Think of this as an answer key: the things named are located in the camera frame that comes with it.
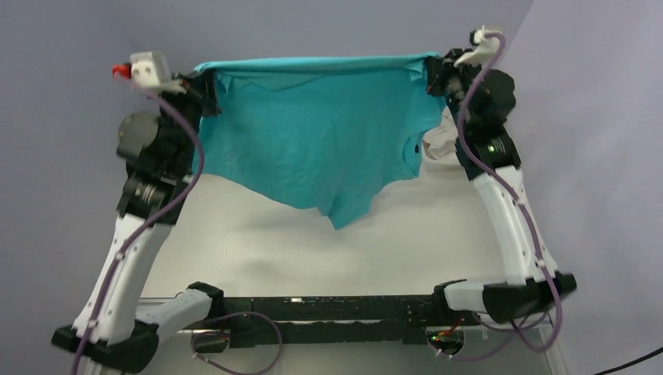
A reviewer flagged turquoise t shirt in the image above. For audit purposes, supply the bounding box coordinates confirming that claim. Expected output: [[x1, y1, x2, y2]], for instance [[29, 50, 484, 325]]
[[196, 54, 445, 229]]

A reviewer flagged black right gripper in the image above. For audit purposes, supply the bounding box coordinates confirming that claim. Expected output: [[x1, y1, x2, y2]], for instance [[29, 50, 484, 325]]
[[425, 48, 484, 134]]

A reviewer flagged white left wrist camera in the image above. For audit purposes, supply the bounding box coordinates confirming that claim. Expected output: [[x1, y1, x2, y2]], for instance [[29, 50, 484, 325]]
[[112, 51, 173, 88]]

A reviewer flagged black cable bottom right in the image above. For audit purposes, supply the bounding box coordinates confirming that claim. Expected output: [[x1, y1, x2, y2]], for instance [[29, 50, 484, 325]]
[[593, 346, 663, 375]]

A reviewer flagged white t shirt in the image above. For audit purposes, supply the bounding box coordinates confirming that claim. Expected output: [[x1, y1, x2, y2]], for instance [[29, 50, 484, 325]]
[[422, 116, 460, 167]]

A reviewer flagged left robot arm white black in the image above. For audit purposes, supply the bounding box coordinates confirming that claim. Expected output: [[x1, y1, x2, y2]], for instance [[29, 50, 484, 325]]
[[52, 65, 225, 374]]

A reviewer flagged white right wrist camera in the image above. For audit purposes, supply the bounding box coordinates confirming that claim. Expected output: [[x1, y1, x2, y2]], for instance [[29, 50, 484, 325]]
[[453, 25, 505, 67]]

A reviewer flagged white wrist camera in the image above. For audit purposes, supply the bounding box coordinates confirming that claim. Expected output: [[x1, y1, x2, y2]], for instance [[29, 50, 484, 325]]
[[453, 25, 505, 67], [112, 51, 173, 88]]

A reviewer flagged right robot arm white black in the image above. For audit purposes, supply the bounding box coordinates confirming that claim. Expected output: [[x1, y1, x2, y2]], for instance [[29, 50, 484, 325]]
[[425, 48, 577, 324]]

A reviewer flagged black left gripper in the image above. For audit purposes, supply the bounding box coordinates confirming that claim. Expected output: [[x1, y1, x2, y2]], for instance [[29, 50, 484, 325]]
[[148, 66, 223, 171]]

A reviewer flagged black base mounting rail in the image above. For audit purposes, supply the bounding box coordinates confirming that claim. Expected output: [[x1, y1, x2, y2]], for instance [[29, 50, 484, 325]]
[[192, 295, 468, 355]]

